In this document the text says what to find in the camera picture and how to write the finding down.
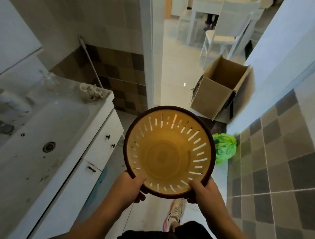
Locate person's right hand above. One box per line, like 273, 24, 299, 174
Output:
187, 177, 227, 219

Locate person's left hand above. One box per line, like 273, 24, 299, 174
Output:
114, 171, 148, 210

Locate yellow slotted basket brown rim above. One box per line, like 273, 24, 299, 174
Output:
123, 106, 217, 199

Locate person's right forearm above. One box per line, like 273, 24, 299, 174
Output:
200, 203, 249, 239

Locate person's left forearm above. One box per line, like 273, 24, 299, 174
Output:
50, 183, 131, 239

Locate person's sneaker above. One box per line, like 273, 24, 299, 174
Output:
163, 198, 187, 231

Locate green plastic bag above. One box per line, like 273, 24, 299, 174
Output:
212, 133, 237, 165

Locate person's black shorts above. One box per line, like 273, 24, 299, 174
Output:
118, 221, 217, 239

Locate white vanity cabinet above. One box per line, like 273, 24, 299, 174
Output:
30, 108, 125, 239

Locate dark door mat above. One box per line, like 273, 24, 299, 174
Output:
197, 116, 227, 136

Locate open cardboard box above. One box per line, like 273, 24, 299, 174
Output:
190, 55, 255, 121

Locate metal sink drain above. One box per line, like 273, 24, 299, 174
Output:
43, 141, 56, 153

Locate crumpled grey rag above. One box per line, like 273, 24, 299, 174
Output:
79, 83, 104, 100

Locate white ceramic sink basin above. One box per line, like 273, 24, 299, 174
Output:
0, 73, 115, 239

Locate white chair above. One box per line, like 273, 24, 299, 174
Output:
200, 9, 254, 65

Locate white table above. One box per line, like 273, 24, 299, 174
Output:
177, 0, 262, 47

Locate white mop handle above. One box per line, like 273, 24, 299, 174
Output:
78, 36, 104, 88

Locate white door frame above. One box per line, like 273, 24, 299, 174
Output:
140, 0, 165, 109

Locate white wall cabinet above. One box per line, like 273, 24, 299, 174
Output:
0, 0, 43, 75

